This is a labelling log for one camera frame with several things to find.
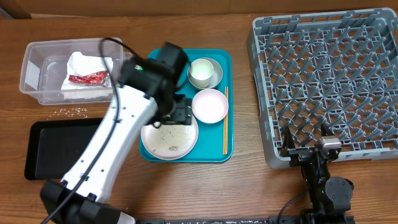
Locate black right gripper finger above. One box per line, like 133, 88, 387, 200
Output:
321, 123, 334, 137
281, 126, 295, 156

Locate large pink plate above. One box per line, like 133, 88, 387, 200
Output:
141, 116, 199, 161

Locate red sauce packet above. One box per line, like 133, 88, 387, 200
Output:
68, 71, 108, 86

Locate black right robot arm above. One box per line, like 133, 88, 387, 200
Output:
275, 124, 355, 224

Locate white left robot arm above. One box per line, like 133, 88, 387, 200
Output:
40, 42, 192, 223

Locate grey dishwasher rack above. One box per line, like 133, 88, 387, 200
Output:
247, 8, 397, 169

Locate wooden chopstick inner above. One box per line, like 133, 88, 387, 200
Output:
222, 86, 228, 156

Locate teal plastic tray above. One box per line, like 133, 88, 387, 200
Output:
139, 48, 234, 164

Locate white paper cup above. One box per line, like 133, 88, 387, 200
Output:
189, 58, 214, 88

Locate grey bowl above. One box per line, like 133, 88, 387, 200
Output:
187, 57, 223, 90

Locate scattered rice grains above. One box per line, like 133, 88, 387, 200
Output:
49, 107, 88, 119

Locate black tray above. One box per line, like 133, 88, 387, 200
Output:
24, 118, 102, 180

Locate clear plastic bin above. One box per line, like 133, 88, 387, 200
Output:
19, 38, 112, 105

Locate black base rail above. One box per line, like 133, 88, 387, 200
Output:
136, 216, 355, 224

